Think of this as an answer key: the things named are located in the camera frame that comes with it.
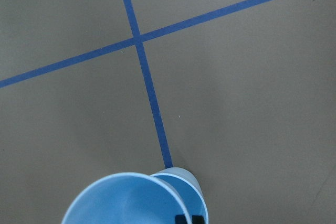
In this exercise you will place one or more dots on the light blue cup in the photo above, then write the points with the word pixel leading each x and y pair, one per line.
pixel 127 198
pixel 188 188

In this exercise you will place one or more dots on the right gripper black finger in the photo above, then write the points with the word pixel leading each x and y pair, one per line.
pixel 180 219

